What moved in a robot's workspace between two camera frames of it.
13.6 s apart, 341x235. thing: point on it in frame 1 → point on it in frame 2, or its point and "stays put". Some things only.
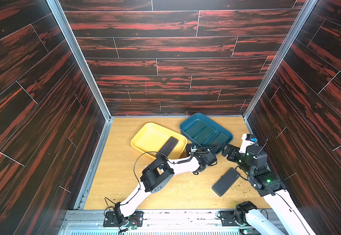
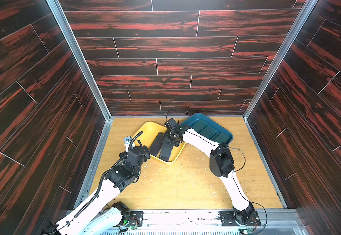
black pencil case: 226,182 → 166,151
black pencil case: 188,149 → 155,147
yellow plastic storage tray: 153,137 stays put
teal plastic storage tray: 200,130 stays put
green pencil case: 219,139 stays put
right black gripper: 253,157 → 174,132
